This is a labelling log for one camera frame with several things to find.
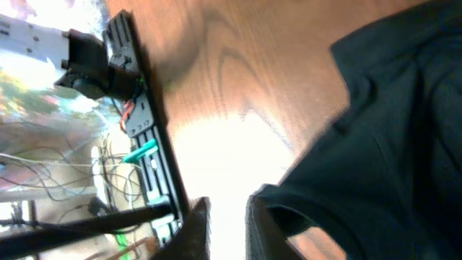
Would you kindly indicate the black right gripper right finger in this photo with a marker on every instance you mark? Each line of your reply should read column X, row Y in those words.
column 263, row 238

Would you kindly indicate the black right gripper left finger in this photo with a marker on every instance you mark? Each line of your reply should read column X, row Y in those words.
column 191, row 242

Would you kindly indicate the black t-shirt with logo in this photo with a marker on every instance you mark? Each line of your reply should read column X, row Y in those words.
column 384, row 180

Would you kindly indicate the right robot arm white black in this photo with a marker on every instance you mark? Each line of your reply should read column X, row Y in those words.
column 113, row 68

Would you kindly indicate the black mounting rail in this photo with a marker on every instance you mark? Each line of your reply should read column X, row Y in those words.
column 146, row 126

